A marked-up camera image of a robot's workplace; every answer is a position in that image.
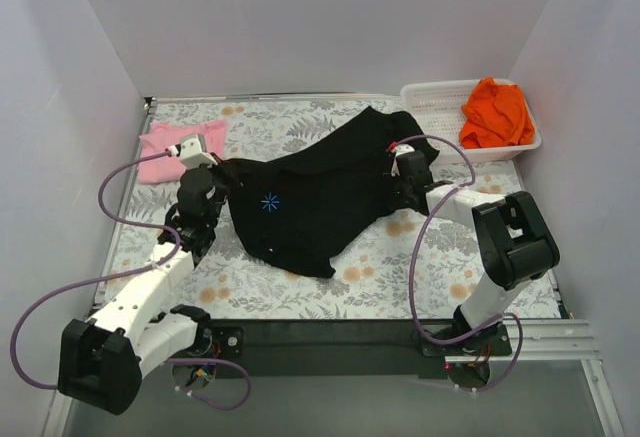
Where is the black t shirt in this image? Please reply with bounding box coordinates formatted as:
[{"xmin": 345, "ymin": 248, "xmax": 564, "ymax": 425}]
[{"xmin": 212, "ymin": 107, "xmax": 439, "ymax": 278}]

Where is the floral patterned table mat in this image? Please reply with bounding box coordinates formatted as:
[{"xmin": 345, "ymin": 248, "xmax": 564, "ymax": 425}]
[{"xmin": 98, "ymin": 97, "xmax": 571, "ymax": 321}]

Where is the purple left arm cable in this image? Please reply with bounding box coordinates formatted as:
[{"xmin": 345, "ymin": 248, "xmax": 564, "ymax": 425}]
[{"xmin": 10, "ymin": 149, "xmax": 252, "ymax": 412}]

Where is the aluminium frame rail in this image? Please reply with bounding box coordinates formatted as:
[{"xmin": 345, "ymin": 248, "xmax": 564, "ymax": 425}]
[{"xmin": 44, "ymin": 319, "xmax": 625, "ymax": 436}]

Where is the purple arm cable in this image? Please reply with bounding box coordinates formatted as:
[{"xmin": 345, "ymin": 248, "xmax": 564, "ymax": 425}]
[
  {"xmin": 10, "ymin": 149, "xmax": 252, "ymax": 412},
  {"xmin": 394, "ymin": 134, "xmax": 524, "ymax": 394}
]

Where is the orange t shirt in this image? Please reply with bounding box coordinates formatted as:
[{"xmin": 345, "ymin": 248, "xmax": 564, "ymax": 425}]
[{"xmin": 459, "ymin": 77, "xmax": 535, "ymax": 149}]

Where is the pink folded t shirt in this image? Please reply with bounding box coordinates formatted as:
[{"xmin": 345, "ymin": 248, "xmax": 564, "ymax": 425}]
[{"xmin": 138, "ymin": 118, "xmax": 230, "ymax": 186}]

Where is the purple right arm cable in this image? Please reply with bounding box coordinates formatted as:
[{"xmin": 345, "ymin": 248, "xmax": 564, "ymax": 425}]
[{"xmin": 394, "ymin": 134, "xmax": 524, "ymax": 394}]

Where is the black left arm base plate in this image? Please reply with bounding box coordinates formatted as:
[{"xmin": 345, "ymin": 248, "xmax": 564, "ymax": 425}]
[{"xmin": 202, "ymin": 325, "xmax": 245, "ymax": 359}]

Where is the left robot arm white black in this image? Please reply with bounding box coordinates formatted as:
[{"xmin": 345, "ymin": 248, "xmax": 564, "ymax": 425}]
[{"xmin": 58, "ymin": 165, "xmax": 227, "ymax": 415}]

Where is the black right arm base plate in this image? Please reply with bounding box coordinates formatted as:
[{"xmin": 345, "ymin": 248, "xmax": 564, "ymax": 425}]
[{"xmin": 413, "ymin": 324, "xmax": 515, "ymax": 360}]

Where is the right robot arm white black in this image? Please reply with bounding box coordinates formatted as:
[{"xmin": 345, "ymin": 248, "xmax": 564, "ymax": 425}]
[{"xmin": 390, "ymin": 144, "xmax": 560, "ymax": 355}]

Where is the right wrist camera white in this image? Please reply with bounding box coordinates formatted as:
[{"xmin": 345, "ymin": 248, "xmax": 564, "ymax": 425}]
[{"xmin": 389, "ymin": 144, "xmax": 415, "ymax": 176}]

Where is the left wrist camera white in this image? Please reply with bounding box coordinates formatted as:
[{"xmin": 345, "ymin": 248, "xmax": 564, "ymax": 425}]
[{"xmin": 167, "ymin": 133, "xmax": 218, "ymax": 169}]

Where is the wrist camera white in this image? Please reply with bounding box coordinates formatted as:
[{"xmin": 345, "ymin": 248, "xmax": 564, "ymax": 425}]
[
  {"xmin": 389, "ymin": 144, "xmax": 415, "ymax": 176},
  {"xmin": 167, "ymin": 133, "xmax": 218, "ymax": 169}
]

